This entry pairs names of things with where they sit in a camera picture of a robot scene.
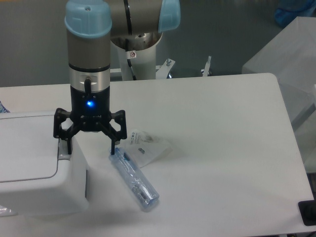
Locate black device at table edge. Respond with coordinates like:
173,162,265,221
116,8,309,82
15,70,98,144
298,200,316,226

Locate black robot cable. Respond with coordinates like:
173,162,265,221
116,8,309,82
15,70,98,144
124,38,137,81

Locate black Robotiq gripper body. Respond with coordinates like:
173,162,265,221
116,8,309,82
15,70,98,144
70,87,111,131

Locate clear plastic water bottle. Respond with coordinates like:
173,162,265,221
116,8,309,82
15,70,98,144
109,148,159,211

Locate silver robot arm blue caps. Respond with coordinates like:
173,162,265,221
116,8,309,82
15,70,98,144
53,0,181,154

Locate white trash can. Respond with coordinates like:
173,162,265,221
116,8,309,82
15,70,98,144
0,111,89,216

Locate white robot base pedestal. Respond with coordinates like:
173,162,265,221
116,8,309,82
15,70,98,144
112,32,176,81

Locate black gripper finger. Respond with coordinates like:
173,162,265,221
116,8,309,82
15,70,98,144
98,110,127,156
53,108,82,155

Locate blue patterned item left edge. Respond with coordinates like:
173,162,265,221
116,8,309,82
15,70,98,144
0,101,10,113

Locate clear plastic wrapper bottom left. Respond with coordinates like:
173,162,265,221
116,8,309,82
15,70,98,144
0,206,18,217

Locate clear crumpled plastic bag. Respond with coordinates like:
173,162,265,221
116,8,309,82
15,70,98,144
123,129,172,168

